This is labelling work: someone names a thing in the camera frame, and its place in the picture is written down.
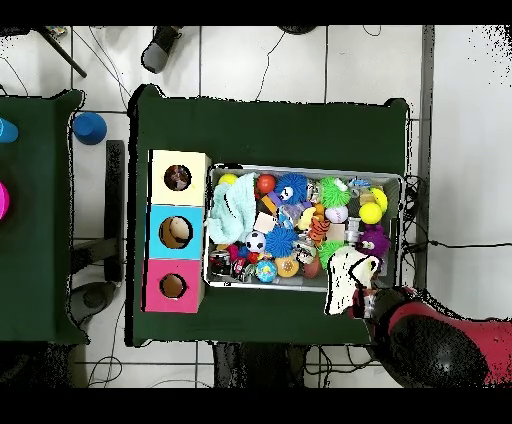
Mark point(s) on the mint green cloth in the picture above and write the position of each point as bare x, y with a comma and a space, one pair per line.
232, 208

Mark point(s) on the cream knitted cloth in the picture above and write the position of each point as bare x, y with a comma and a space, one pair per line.
348, 268

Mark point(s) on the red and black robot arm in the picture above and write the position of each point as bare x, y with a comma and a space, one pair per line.
448, 344

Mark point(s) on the shallow clear mesh bin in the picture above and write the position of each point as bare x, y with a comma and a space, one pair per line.
216, 276

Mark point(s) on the wooden box with three holes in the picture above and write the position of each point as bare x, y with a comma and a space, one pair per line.
176, 232

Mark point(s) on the plain wooden block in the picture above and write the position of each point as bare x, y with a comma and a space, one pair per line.
264, 222

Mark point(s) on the small soccer ball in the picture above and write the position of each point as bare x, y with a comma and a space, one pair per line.
255, 242

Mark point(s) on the orange ball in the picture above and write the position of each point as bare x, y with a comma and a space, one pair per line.
266, 183

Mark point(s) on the blue spiky rubber ball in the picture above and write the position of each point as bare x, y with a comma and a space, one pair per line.
280, 242

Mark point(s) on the yellow ball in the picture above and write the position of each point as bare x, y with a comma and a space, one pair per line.
370, 214
228, 179

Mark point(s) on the globe print ball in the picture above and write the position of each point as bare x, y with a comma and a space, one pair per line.
266, 271

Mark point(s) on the tiger plush toy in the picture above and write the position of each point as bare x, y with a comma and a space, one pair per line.
318, 230

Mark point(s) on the small baseball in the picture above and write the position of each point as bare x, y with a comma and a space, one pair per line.
337, 214

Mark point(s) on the green fuzzy toy with eyes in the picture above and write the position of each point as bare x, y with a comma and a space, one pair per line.
334, 192

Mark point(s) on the green spiky rubber ball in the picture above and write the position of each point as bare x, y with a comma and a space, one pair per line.
330, 248

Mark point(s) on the dark green table cloth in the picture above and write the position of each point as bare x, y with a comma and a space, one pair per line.
36, 240
264, 128

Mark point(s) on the purple spiky toy with eyes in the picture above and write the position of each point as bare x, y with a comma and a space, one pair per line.
374, 238

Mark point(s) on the person's foot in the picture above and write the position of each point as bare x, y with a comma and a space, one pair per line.
298, 29
158, 50

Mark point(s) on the pink round object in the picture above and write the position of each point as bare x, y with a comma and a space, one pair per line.
3, 200

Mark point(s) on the light blue cup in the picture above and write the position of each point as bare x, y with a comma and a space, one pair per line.
6, 130

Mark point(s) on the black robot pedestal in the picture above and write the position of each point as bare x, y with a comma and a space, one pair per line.
256, 366

